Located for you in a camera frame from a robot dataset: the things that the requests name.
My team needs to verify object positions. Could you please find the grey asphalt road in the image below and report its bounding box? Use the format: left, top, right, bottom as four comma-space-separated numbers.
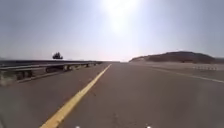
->
0, 62, 224, 128

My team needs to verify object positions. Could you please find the yellow painted line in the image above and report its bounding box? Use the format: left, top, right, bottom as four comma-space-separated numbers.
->
39, 63, 113, 128

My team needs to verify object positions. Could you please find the dark tree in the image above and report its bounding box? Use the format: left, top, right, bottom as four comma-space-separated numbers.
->
51, 51, 64, 61

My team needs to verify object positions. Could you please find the dark bare hill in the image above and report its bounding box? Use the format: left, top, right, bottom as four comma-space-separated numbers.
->
128, 50, 224, 65

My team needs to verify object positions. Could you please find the long grey metal guardrail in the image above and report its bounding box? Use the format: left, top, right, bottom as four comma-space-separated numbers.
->
0, 59, 105, 87

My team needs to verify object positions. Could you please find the white painted line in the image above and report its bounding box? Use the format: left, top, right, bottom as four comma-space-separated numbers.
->
145, 65, 224, 85

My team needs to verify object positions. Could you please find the row of pale posts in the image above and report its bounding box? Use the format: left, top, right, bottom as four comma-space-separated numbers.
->
192, 65, 220, 72

